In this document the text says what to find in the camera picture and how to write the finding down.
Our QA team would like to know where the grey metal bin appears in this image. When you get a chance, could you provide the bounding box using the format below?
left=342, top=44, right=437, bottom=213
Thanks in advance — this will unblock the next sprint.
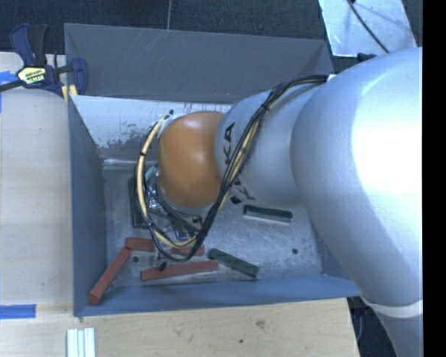
left=63, top=22, right=362, bottom=318

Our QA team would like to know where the dark green flat block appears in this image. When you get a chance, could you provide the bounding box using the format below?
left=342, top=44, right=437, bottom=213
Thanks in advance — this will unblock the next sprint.
left=207, top=248, right=260, bottom=278
left=127, top=176, right=146, bottom=229
left=242, top=204, right=294, bottom=223

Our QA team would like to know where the black cylinder on white bracket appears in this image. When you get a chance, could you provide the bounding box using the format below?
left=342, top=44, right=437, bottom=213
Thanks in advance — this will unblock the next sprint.
left=157, top=109, right=177, bottom=131

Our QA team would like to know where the pale wood board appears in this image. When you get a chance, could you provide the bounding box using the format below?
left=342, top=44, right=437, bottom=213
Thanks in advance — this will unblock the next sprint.
left=0, top=52, right=76, bottom=306

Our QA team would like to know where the red-brown flat block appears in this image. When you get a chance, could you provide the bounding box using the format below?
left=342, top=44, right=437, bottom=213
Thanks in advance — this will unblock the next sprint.
left=170, top=244, right=207, bottom=257
left=124, top=237, right=157, bottom=254
left=140, top=260, right=220, bottom=283
left=88, top=246, right=132, bottom=306

